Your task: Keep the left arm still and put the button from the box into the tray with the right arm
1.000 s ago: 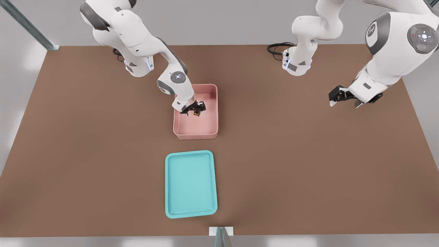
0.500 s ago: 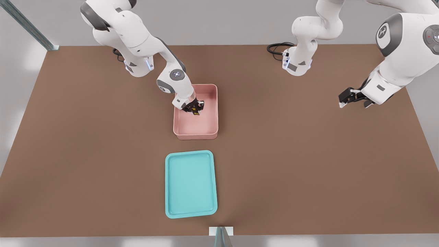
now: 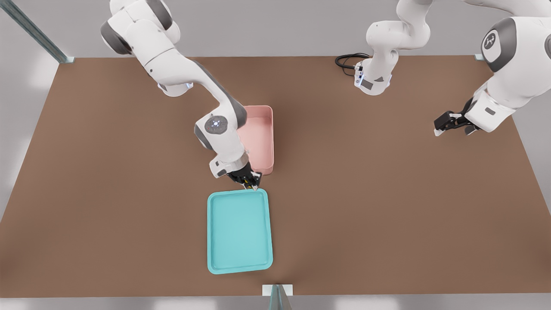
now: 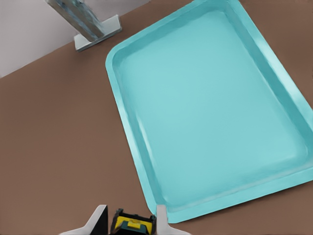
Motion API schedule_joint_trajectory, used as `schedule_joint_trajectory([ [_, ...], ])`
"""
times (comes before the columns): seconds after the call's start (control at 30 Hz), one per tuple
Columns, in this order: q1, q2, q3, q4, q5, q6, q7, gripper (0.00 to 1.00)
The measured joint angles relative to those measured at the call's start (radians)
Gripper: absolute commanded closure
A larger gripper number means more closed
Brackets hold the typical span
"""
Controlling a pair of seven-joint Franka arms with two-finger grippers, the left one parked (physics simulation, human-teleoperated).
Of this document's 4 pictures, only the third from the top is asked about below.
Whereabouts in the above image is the pink box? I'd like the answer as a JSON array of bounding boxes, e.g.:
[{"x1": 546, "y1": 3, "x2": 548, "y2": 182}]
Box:
[{"x1": 236, "y1": 105, "x2": 275, "y2": 176}]

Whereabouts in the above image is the pale blue-green tray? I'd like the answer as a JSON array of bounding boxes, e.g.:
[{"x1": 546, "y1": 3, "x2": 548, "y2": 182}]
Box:
[{"x1": 207, "y1": 188, "x2": 274, "y2": 275}]

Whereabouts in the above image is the black cable loop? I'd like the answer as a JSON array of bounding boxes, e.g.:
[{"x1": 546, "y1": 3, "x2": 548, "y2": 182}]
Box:
[{"x1": 335, "y1": 53, "x2": 371, "y2": 78}]

